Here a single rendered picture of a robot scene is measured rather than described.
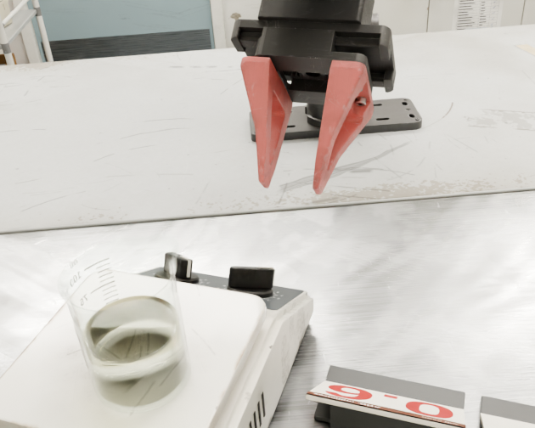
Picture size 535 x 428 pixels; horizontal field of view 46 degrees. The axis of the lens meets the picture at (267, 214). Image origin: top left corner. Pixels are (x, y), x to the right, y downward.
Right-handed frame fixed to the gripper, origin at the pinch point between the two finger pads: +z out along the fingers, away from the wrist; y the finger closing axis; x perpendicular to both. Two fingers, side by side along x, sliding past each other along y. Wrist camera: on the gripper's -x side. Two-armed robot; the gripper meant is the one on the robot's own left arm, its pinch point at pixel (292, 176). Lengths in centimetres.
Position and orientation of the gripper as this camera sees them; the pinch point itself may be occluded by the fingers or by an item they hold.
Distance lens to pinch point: 40.6
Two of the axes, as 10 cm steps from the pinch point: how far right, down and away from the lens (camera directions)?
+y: 9.5, 1.3, -2.9
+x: 2.4, 2.7, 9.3
